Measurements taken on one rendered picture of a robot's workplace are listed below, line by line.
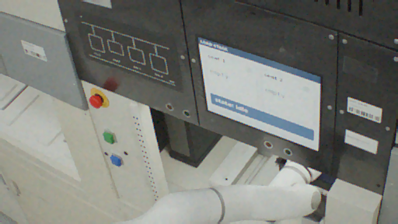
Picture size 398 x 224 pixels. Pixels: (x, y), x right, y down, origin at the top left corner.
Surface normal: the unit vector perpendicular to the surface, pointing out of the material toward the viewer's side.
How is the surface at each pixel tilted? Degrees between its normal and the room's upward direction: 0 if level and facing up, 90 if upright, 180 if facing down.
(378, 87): 90
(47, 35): 90
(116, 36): 90
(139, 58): 90
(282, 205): 51
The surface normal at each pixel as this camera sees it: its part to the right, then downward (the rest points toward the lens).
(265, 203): -0.03, 0.04
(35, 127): -0.11, -0.71
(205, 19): -0.54, 0.63
